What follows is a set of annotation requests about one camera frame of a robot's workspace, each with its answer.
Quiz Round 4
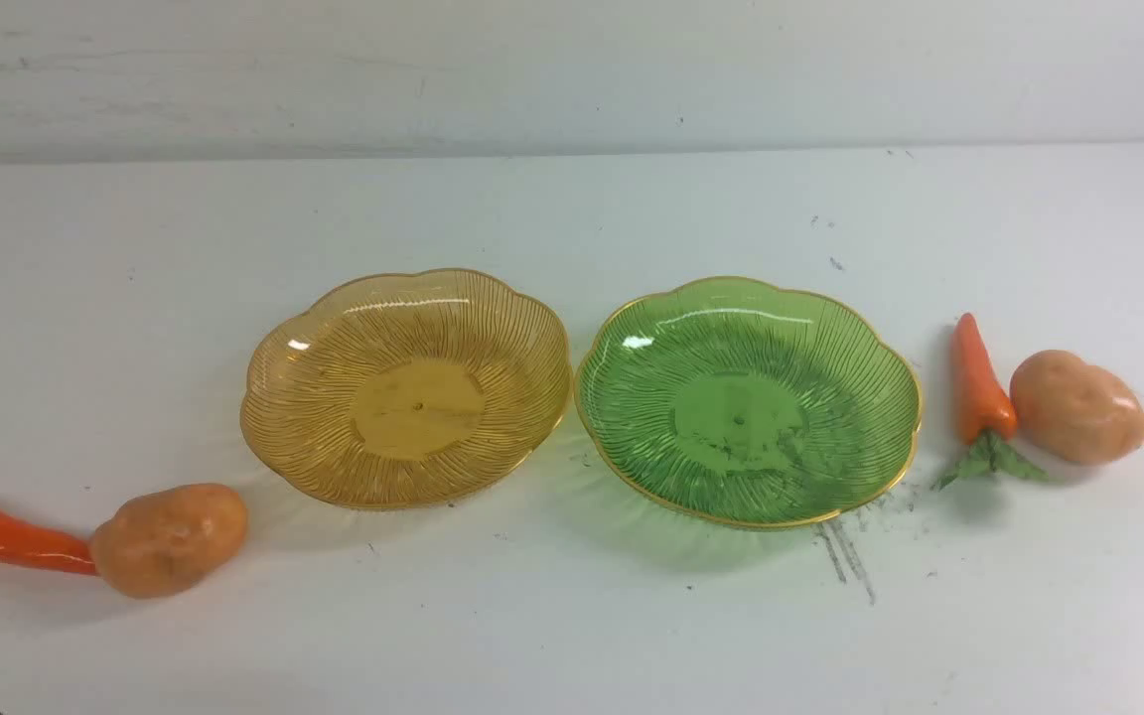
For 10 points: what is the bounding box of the toy potato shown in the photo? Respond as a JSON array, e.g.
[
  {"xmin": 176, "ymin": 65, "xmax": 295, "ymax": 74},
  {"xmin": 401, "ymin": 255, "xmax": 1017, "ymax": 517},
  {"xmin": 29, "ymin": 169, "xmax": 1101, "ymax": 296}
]
[
  {"xmin": 1009, "ymin": 350, "xmax": 1144, "ymax": 467},
  {"xmin": 89, "ymin": 483, "xmax": 249, "ymax": 599}
]

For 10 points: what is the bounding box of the amber ribbed plastic plate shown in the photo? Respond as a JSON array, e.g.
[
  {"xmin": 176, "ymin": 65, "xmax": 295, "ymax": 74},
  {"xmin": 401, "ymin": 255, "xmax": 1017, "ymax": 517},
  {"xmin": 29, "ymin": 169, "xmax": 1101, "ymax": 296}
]
[{"xmin": 240, "ymin": 268, "xmax": 572, "ymax": 510}]

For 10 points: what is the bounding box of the green ribbed plastic plate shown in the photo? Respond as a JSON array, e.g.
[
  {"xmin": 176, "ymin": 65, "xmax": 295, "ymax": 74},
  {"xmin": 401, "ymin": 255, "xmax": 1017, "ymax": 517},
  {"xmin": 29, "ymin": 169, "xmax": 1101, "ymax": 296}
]
[{"xmin": 573, "ymin": 276, "xmax": 925, "ymax": 530}]

